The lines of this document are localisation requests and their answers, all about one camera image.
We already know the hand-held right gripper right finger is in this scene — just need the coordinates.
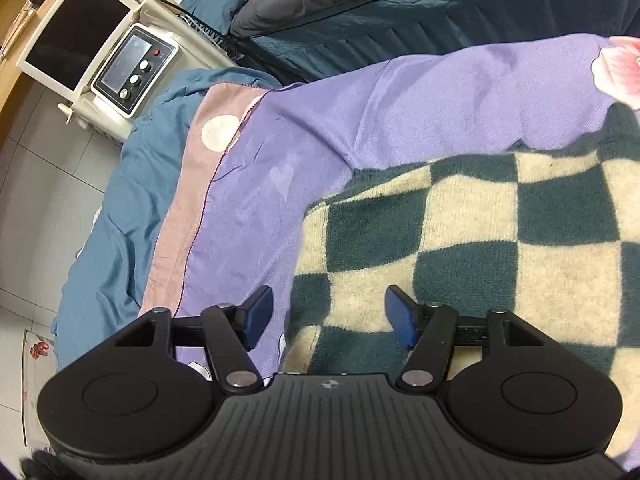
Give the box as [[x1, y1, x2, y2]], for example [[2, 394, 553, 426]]
[[384, 284, 546, 391]]

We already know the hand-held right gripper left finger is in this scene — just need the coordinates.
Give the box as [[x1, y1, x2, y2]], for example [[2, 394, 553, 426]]
[[114, 285, 275, 394]]

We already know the green cream checkered fleece cloth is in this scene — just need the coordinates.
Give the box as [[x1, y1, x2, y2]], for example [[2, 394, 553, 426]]
[[280, 102, 640, 472]]

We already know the purple floral bedsheet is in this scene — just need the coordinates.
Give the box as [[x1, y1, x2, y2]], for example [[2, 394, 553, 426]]
[[137, 32, 640, 377]]

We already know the blue bed cover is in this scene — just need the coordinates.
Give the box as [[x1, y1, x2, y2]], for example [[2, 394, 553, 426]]
[[51, 0, 291, 372]]

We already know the dark fuzzy cloth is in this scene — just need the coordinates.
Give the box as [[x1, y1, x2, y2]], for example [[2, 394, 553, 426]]
[[17, 447, 63, 480]]

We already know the dark teal quilt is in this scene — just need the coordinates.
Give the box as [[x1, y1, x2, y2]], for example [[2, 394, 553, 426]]
[[249, 0, 640, 83]]

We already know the white machine with control panel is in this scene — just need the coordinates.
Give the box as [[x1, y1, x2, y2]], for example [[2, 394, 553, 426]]
[[57, 0, 240, 147]]

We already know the white framed monitor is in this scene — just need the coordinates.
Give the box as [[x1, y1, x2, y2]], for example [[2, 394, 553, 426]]
[[16, 0, 137, 95]]

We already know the black coiled cable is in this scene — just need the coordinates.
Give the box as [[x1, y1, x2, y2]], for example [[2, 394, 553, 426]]
[[165, 0, 242, 63]]

